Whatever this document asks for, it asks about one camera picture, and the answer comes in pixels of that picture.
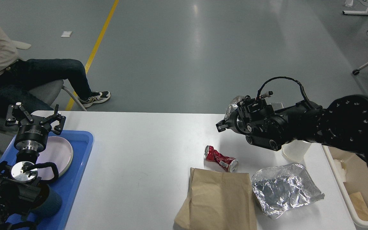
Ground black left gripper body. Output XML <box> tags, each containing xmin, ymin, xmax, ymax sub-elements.
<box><xmin>14</xmin><ymin>124</ymin><xmax>49</xmax><ymax>153</ymax></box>

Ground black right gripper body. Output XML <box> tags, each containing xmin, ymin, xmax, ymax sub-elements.
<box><xmin>227</xmin><ymin>112</ymin><xmax>247</xmax><ymax>134</ymax></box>

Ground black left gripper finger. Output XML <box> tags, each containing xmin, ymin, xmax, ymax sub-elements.
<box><xmin>5</xmin><ymin>103</ymin><xmax>35</xmax><ymax>127</ymax></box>
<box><xmin>39</xmin><ymin>105</ymin><xmax>67</xmax><ymax>135</ymax></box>

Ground foil bag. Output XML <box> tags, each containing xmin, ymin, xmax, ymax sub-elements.
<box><xmin>224</xmin><ymin>96</ymin><xmax>246</xmax><ymax>119</ymax></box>

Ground pink plate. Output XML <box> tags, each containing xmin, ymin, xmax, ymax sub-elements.
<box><xmin>36</xmin><ymin>136</ymin><xmax>63</xmax><ymax>164</ymax></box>

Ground crushed red soda can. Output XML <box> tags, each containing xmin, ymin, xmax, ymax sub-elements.
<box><xmin>204</xmin><ymin>145</ymin><xmax>239</xmax><ymax>173</ymax></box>

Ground translucent plastic cup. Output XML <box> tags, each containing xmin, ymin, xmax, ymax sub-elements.
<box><xmin>282</xmin><ymin>140</ymin><xmax>311</xmax><ymax>163</ymax></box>

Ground dark teal mug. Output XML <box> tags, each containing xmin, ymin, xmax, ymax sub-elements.
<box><xmin>30</xmin><ymin>184</ymin><xmax>62</xmax><ymax>218</ymax></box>

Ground brown paper bag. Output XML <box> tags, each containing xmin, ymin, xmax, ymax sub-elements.
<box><xmin>174</xmin><ymin>168</ymin><xmax>257</xmax><ymax>230</ymax></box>

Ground foil sheet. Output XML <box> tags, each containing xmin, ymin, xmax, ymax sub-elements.
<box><xmin>251</xmin><ymin>163</ymin><xmax>325</xmax><ymax>219</ymax></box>

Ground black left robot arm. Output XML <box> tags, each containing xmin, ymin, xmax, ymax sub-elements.
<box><xmin>0</xmin><ymin>103</ymin><xmax>66</xmax><ymax>230</ymax></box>

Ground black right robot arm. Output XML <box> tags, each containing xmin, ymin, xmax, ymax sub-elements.
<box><xmin>216</xmin><ymin>77</ymin><xmax>368</xmax><ymax>167</ymax></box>

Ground blue plastic tray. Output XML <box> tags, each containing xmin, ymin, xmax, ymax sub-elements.
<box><xmin>0</xmin><ymin>130</ymin><xmax>94</xmax><ymax>230</ymax></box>

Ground seated person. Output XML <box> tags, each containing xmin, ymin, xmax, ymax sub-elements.
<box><xmin>0</xmin><ymin>27</ymin><xmax>111</xmax><ymax>116</ymax></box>

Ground grey office chair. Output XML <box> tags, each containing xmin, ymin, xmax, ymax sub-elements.
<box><xmin>0</xmin><ymin>79</ymin><xmax>87</xmax><ymax>155</ymax></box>

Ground floor outlet plates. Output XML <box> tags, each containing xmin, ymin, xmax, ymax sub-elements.
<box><xmin>270</xmin><ymin>102</ymin><xmax>285</xmax><ymax>111</ymax></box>

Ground green plate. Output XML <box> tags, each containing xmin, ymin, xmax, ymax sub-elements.
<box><xmin>56</xmin><ymin>138</ymin><xmax>73</xmax><ymax>177</ymax></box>

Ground white paper on floor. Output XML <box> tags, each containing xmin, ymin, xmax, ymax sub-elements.
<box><xmin>61</xmin><ymin>31</ymin><xmax>73</xmax><ymax>37</ymax></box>

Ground beige plastic bin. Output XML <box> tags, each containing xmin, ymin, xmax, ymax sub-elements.
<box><xmin>323</xmin><ymin>146</ymin><xmax>368</xmax><ymax>228</ymax></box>

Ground white table leg frame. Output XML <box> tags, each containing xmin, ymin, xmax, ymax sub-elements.
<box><xmin>342</xmin><ymin>0</ymin><xmax>368</xmax><ymax>16</ymax></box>

